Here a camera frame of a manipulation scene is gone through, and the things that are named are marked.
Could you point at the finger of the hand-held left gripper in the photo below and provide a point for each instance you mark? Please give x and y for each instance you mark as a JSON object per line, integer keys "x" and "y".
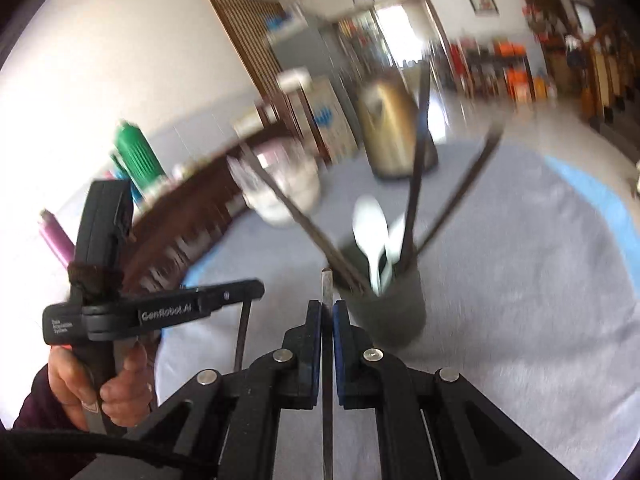
{"x": 235, "y": 294}

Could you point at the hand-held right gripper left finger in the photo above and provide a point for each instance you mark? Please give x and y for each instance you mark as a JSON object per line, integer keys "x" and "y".
{"x": 314, "y": 350}

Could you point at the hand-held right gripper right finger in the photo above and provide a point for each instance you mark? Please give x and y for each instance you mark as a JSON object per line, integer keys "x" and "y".
{"x": 341, "y": 350}

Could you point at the dark grey utensil holder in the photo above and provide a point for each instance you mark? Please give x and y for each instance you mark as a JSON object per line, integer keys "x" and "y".
{"x": 390, "y": 310}

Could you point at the white plastic spoon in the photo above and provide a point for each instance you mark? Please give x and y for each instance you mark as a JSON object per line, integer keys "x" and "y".
{"x": 371, "y": 230}
{"x": 396, "y": 245}

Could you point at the person's left forearm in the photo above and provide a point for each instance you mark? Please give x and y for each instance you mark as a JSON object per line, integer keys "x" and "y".
{"x": 35, "y": 410}

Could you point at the person's left hand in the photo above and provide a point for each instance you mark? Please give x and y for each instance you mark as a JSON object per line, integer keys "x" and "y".
{"x": 127, "y": 390}

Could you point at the purple thermos flask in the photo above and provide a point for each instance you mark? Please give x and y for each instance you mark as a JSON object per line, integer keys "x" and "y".
{"x": 56, "y": 240}

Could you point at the green thermos jug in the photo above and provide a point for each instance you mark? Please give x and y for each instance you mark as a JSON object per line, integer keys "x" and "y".
{"x": 140, "y": 160}

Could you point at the carved wooden sideboard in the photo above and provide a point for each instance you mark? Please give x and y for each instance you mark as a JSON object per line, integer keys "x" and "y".
{"x": 200, "y": 220}

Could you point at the white bowl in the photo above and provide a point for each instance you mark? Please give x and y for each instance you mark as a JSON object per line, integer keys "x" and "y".
{"x": 292, "y": 202}

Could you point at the grey tablecloth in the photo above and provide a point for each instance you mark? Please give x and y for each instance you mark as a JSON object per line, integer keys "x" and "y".
{"x": 500, "y": 310}

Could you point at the white rice cooker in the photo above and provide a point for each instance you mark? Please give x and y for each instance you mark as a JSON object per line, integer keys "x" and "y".
{"x": 293, "y": 80}

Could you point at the bronze electric kettle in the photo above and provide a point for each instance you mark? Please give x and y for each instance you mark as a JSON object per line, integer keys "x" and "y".
{"x": 392, "y": 130}

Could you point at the slatted wooden door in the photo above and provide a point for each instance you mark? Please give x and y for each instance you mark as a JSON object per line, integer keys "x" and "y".
{"x": 250, "y": 50}

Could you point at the grey fridge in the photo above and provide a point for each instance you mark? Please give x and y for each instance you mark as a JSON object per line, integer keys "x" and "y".
{"x": 320, "y": 60}

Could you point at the blue table cover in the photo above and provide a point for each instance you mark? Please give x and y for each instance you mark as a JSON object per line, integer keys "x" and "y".
{"x": 600, "y": 200}

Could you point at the tall orange box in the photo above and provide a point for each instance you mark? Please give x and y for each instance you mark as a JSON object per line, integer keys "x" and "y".
{"x": 520, "y": 82}

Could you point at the framed picture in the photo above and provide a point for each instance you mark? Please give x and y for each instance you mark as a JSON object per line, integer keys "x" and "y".
{"x": 480, "y": 0}

